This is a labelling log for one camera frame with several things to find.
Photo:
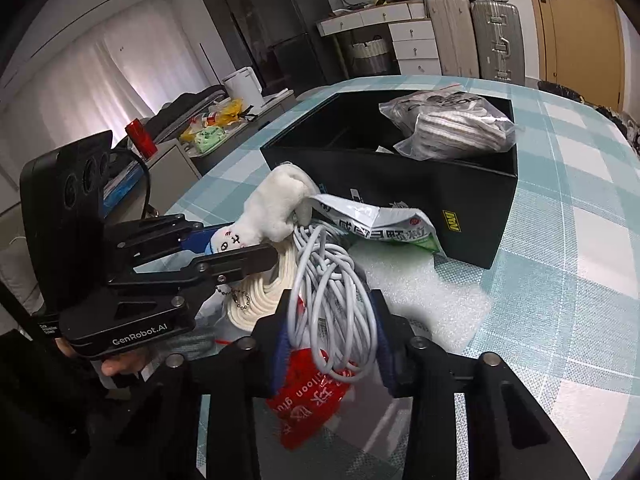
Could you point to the silver printed pouch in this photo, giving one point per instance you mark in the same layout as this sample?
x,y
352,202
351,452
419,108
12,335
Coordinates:
x,y
370,220

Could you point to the teal checkered tablecloth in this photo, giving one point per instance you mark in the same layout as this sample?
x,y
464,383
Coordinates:
x,y
575,260

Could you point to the white curtain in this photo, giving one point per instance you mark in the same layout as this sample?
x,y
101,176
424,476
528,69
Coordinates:
x,y
100,80

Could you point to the white foam sheet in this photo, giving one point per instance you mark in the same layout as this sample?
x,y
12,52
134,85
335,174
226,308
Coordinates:
x,y
425,300

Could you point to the white plush toy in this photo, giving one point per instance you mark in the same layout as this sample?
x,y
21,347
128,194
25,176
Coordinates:
x,y
270,205

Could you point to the red canister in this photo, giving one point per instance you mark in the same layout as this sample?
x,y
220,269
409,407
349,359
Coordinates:
x,y
141,137

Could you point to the beige suitcase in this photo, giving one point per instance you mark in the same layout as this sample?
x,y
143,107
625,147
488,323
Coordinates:
x,y
450,35

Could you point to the dark refrigerator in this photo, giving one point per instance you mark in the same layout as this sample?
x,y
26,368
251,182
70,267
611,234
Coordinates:
x,y
300,20

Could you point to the white appliance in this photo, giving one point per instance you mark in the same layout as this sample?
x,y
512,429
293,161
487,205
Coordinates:
x,y
242,86

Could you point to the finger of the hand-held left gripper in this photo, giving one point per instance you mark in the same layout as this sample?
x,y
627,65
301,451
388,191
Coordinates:
x,y
240,262
197,240

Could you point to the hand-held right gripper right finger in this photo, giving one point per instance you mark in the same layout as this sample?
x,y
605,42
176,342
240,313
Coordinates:
x,y
383,355

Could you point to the person's left hand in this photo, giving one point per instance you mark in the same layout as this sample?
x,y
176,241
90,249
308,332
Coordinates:
x,y
120,365

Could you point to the red plastic bag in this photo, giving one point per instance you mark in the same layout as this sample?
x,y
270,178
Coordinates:
x,y
310,400

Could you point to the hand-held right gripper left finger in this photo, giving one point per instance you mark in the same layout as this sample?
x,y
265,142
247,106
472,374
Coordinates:
x,y
280,355

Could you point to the white drawer dresser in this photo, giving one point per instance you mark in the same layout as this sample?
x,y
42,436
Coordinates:
x,y
415,40

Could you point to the clear zip bag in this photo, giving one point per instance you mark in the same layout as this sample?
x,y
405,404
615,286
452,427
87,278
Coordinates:
x,y
450,130

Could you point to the black storage box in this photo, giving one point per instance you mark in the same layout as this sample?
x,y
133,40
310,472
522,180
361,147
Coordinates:
x,y
400,180

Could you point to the wooden door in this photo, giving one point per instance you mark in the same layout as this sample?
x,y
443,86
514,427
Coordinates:
x,y
570,25

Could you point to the green wipes pack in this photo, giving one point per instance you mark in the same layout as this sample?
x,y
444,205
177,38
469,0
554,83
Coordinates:
x,y
209,139

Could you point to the silver suitcase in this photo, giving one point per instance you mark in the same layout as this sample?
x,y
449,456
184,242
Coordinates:
x,y
497,40

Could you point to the grey side table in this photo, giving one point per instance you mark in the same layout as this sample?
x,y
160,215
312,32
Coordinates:
x,y
170,165

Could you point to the yellow plastic bag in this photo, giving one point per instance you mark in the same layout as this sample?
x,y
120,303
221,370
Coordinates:
x,y
227,112

